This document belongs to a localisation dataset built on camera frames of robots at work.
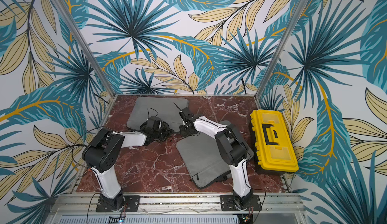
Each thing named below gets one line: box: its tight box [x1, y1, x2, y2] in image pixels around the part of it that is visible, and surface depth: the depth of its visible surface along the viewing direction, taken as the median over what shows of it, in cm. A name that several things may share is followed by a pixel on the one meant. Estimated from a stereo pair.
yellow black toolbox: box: [249, 109, 299, 175], surface depth 79 cm
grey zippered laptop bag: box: [126, 96, 189, 132], surface depth 106 cm
